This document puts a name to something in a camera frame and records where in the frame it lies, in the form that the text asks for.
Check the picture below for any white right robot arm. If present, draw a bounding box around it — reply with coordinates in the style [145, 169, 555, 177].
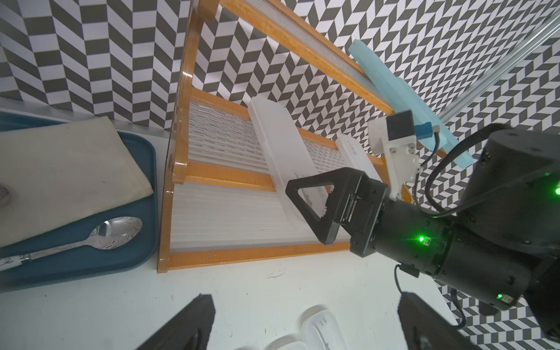
[286, 123, 559, 342]

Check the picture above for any orange three-tier wire shelf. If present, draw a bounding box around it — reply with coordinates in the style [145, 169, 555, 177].
[157, 1, 394, 274]

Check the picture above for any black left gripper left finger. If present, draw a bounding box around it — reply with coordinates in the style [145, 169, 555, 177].
[137, 295, 216, 350]

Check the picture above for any white pencil case labelled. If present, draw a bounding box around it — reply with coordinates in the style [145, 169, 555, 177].
[335, 134, 381, 181]
[265, 335, 309, 350]

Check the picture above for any frosted white pencil case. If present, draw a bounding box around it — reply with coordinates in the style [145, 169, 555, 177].
[248, 97, 319, 228]

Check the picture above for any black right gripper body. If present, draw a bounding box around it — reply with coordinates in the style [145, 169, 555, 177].
[325, 167, 389, 258]

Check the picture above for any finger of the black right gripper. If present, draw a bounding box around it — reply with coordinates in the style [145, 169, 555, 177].
[285, 169, 350, 245]

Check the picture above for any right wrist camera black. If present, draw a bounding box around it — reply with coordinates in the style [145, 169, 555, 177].
[367, 108, 440, 201]

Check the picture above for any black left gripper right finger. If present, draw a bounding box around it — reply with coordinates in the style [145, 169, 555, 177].
[398, 293, 479, 350]

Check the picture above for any teal pencil case plain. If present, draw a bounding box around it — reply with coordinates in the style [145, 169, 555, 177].
[349, 39, 459, 153]

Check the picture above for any dark blue tray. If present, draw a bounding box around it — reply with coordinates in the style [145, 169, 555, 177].
[0, 108, 159, 294]

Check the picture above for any aluminium corner post right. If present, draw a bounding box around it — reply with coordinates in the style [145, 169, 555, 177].
[438, 9, 559, 123]

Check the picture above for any white pencil case label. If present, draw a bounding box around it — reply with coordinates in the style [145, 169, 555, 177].
[300, 305, 347, 350]

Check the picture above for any beige cloth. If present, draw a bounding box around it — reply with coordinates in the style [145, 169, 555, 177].
[1, 118, 154, 246]

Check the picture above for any silver spoon patterned handle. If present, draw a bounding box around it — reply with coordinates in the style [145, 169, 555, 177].
[1, 217, 143, 271]

